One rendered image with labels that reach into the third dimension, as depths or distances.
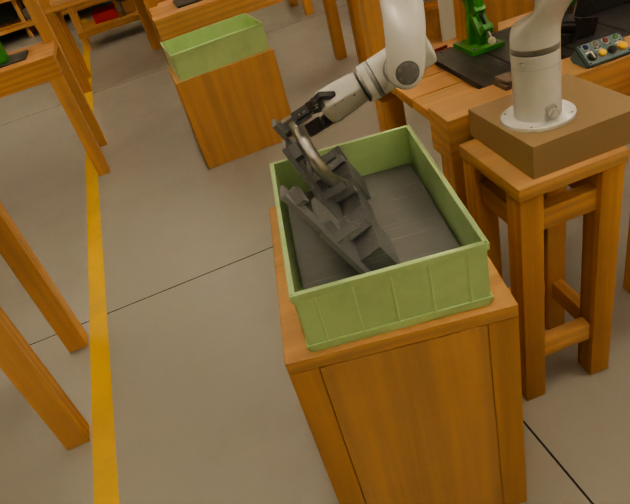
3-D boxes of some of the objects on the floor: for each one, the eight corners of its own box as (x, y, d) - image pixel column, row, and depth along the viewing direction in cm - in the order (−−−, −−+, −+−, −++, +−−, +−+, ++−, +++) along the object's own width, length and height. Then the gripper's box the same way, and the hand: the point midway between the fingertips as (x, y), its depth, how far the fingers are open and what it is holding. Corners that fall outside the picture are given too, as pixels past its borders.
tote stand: (527, 502, 170) (519, 304, 125) (354, 544, 173) (284, 365, 127) (455, 340, 225) (431, 163, 180) (325, 374, 228) (269, 207, 182)
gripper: (365, 83, 118) (294, 129, 122) (383, 109, 134) (320, 148, 139) (348, 54, 120) (279, 100, 124) (368, 82, 136) (306, 122, 140)
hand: (304, 123), depth 131 cm, fingers open, 8 cm apart
